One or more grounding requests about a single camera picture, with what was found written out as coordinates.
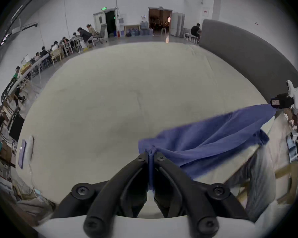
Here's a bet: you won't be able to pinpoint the group of water jugs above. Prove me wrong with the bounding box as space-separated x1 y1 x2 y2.
126 20 154 37

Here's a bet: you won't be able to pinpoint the blue shirt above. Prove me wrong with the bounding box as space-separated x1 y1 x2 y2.
138 104 277 192

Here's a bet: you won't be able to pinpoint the black monitor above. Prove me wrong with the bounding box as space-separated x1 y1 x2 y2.
8 113 25 142

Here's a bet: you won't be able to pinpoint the group of people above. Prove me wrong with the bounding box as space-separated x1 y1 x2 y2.
0 24 103 133

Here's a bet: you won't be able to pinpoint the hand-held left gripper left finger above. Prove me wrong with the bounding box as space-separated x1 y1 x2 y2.
51 152 149 238

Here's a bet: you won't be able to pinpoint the person's right hand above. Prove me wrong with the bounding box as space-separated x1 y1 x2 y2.
287 110 298 131

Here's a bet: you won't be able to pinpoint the purple flat card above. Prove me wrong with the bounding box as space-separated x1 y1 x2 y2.
18 139 27 169

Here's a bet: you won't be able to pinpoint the grey padded headboard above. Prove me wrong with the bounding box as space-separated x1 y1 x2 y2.
198 19 298 103

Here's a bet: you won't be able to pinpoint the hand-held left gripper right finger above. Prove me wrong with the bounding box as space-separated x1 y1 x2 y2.
153 152 250 238

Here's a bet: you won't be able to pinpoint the white cable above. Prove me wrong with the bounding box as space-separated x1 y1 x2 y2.
28 161 41 194

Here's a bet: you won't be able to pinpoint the person's legs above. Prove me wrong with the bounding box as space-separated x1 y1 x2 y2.
245 143 281 223

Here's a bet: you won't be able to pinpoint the white cabinet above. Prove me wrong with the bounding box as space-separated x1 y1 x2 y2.
169 12 186 37

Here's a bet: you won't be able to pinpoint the bed with beige sheet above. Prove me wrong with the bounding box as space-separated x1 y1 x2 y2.
15 42 276 219

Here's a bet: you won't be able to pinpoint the small white device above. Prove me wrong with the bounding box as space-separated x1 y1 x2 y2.
25 136 35 162

